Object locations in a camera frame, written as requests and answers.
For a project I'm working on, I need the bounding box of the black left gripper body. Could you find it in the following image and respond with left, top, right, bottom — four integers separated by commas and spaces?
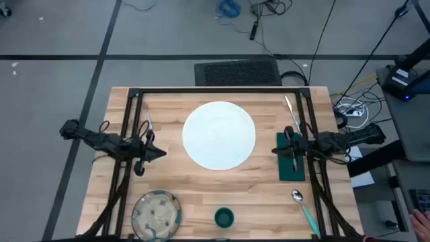
126, 129, 156, 177

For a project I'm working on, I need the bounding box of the teal and cream patterned plate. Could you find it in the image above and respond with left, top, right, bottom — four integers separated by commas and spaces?
130, 190, 183, 242

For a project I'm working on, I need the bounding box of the dark green cup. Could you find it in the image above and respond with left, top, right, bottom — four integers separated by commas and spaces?
214, 206, 235, 229

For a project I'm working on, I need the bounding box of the black coiled floor cable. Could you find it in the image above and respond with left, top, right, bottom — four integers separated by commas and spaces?
280, 70, 309, 87

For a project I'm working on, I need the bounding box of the black table support beam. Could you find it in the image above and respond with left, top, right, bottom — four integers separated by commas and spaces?
347, 139, 407, 178

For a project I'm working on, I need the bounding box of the black aluminium table frame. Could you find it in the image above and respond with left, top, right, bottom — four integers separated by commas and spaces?
100, 86, 340, 242

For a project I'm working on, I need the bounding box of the yellow floor cable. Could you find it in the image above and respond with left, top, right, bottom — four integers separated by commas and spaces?
331, 74, 379, 98

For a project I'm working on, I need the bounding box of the grey side table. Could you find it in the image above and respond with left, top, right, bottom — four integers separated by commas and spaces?
375, 65, 430, 163

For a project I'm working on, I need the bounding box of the silver spoon with teal handle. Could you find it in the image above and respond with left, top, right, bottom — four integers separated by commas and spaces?
290, 189, 320, 235

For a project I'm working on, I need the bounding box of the black sleeved cable bundle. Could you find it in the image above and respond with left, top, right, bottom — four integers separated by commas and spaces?
307, 157, 363, 238
82, 157, 134, 238

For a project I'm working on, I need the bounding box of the silver table knife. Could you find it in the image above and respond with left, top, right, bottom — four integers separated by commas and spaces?
284, 95, 302, 134

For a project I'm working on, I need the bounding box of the white paper sheet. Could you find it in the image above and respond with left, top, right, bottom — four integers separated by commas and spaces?
347, 146, 376, 188

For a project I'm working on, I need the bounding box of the grey floor cable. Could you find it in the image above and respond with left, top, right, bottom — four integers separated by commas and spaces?
120, 0, 157, 11

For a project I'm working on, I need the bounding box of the black cable tangle with adapter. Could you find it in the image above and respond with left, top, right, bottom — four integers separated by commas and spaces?
248, 0, 294, 42

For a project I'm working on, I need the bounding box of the black keypad device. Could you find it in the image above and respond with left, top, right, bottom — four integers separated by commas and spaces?
408, 188, 430, 214

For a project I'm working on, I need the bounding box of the black perforated floor mat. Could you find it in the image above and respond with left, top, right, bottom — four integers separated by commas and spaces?
193, 58, 283, 87

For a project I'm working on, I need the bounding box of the long black floor cable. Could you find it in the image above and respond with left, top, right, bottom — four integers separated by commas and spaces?
333, 5, 411, 109
306, 0, 337, 85

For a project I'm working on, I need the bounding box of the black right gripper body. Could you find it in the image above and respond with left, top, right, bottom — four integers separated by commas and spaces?
284, 125, 317, 172

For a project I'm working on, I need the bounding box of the blue coiled cable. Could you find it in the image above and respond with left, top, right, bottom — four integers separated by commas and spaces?
214, 0, 242, 26

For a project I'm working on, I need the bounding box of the dark green napkin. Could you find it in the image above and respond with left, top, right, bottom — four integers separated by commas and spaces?
276, 132, 306, 183

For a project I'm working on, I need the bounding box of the white power strip with cables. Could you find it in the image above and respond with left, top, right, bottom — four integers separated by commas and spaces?
335, 97, 370, 129

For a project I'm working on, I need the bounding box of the person's hand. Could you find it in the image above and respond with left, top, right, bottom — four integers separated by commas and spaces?
408, 208, 430, 241

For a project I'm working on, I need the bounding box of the white round plate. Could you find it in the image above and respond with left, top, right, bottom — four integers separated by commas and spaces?
181, 100, 257, 171

